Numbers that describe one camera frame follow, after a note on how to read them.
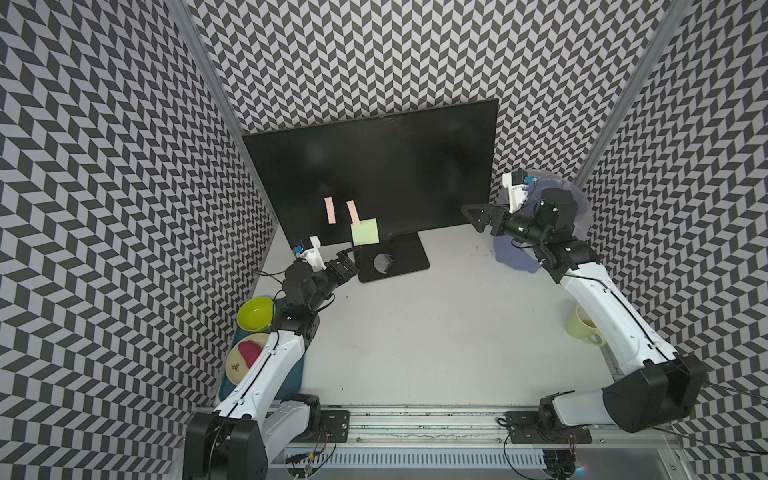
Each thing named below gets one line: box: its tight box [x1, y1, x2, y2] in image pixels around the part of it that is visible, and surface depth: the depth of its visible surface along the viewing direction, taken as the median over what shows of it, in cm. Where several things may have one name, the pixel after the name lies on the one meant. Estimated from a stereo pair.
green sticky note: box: [351, 218, 380, 246], surface depth 87 cm
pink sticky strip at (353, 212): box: [346, 200, 360, 225], surface depth 84 cm
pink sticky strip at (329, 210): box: [323, 196, 336, 224], surface depth 82 cm
